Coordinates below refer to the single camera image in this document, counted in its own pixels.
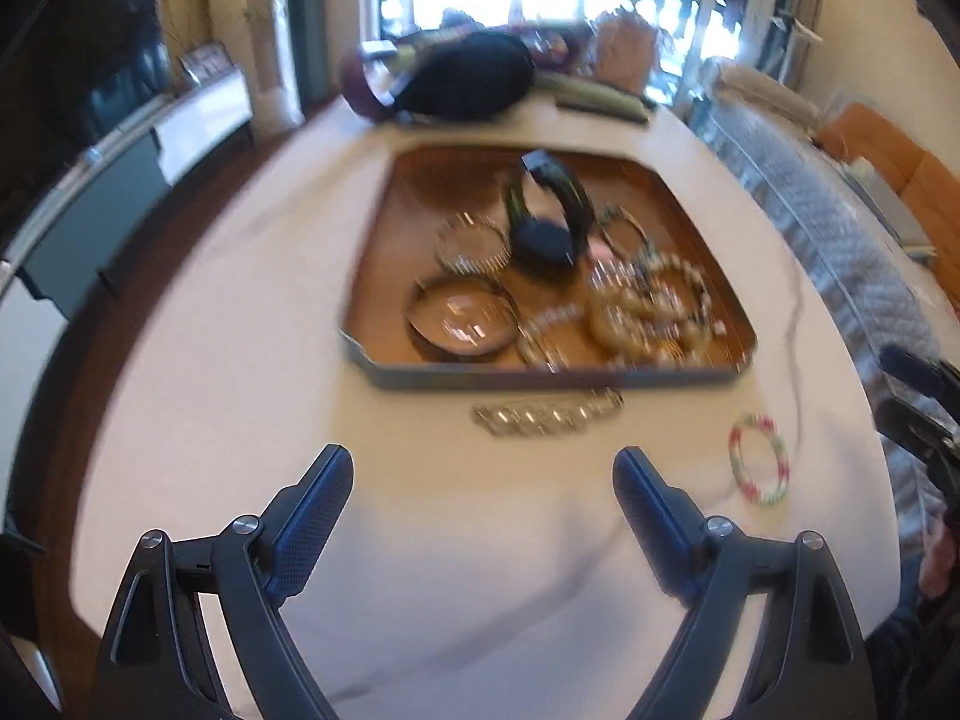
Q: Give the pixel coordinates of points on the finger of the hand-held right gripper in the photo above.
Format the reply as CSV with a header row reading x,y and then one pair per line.
x,y
911,371
919,427

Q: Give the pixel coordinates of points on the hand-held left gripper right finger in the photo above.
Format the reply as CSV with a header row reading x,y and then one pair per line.
x,y
656,525

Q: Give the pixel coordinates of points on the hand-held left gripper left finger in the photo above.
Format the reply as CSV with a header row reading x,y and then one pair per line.
x,y
307,525

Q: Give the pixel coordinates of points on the dark round bangle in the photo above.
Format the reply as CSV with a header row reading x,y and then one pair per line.
x,y
420,330

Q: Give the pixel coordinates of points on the black wrist watch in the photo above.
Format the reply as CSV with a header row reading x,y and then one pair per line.
x,y
544,244

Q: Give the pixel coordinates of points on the copper embossed tray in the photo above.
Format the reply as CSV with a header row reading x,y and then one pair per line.
x,y
442,195

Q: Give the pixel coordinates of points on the person's right hand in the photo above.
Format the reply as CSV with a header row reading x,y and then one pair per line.
x,y
941,562

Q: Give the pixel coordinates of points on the sofa with quilted cover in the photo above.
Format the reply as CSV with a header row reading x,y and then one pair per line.
x,y
825,240

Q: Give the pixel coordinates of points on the grey box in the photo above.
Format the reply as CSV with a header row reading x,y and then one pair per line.
x,y
889,202

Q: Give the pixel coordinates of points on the orange sofa cushion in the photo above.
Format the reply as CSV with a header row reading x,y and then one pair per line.
x,y
892,150

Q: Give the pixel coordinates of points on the rolled white pillow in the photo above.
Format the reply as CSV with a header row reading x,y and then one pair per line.
x,y
757,94

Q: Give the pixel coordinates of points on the white stand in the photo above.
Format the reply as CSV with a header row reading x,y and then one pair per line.
x,y
791,34

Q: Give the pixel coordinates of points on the white grey television cabinet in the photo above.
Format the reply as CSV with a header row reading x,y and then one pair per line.
x,y
150,165

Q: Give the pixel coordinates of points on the black remote control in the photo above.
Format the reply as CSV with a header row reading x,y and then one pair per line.
x,y
607,109

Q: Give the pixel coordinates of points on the white rod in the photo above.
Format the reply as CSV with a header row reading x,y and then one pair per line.
x,y
91,157

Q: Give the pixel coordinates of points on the brown paper bag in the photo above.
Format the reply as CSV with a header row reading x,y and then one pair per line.
x,y
626,52

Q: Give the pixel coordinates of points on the long green case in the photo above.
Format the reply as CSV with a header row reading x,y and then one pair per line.
x,y
585,90

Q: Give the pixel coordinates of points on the black bag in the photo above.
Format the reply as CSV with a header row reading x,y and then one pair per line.
x,y
469,79

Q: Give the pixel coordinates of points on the white tower air conditioner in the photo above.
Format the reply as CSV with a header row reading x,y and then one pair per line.
x,y
255,30

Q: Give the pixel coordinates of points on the teal curtain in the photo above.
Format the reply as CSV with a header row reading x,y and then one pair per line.
x,y
309,22

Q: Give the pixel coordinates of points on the flat screen television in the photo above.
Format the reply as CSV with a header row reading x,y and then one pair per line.
x,y
75,75

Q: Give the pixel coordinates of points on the tall stemmed potted plant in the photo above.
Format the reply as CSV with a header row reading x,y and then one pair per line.
x,y
180,7

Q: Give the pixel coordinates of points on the photo frame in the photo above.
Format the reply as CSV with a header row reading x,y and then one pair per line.
x,y
204,64

